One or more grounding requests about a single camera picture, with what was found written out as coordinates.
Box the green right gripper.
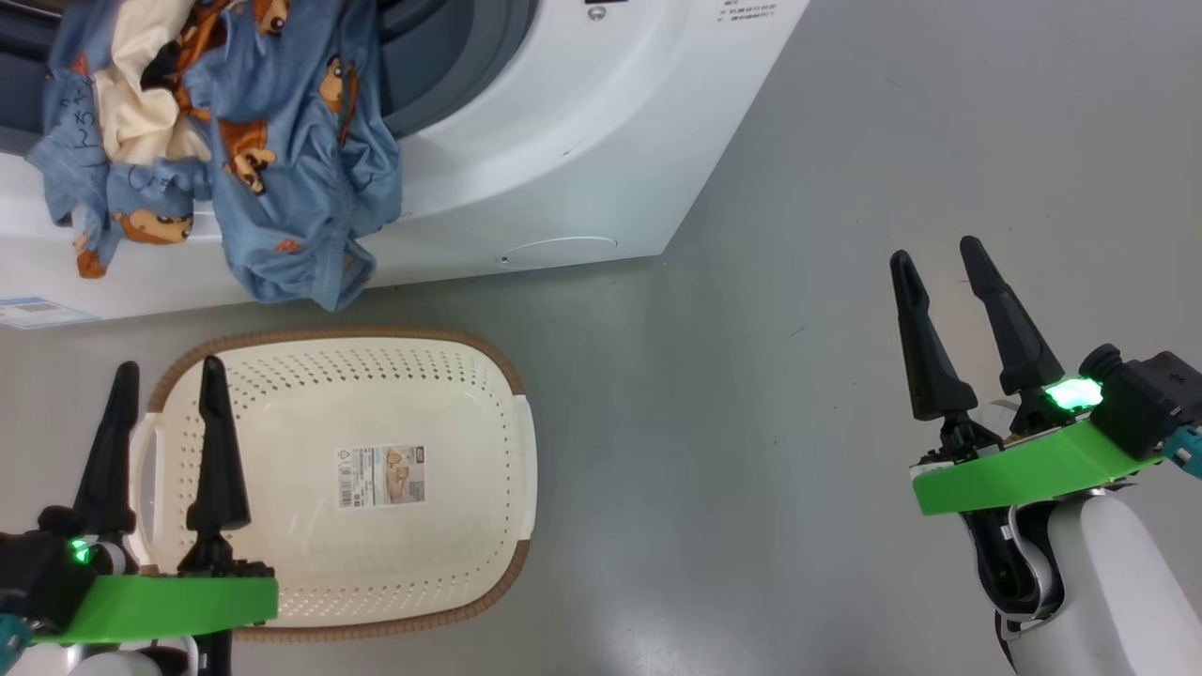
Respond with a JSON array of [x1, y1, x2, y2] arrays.
[[889, 236, 1161, 516]]

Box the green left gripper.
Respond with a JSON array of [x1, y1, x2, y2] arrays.
[[38, 355, 280, 644]]

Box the blue bear print clothes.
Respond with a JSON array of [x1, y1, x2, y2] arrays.
[[26, 0, 405, 313]]

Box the white basket brown rim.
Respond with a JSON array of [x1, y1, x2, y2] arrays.
[[130, 327, 538, 642]]

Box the paper basket label sticker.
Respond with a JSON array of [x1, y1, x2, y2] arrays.
[[336, 444, 427, 510]]

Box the white front-load washing machine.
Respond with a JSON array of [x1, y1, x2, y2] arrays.
[[0, 0, 810, 325]]

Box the grey rubber door seal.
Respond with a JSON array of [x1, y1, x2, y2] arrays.
[[376, 0, 541, 140]]

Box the blue energy label sticker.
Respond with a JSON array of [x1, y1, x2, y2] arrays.
[[0, 296, 100, 330]]

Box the round white filter cover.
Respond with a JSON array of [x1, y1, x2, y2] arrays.
[[495, 237, 619, 270]]

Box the teal right camera connector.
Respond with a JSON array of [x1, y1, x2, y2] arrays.
[[1163, 424, 1202, 469]]

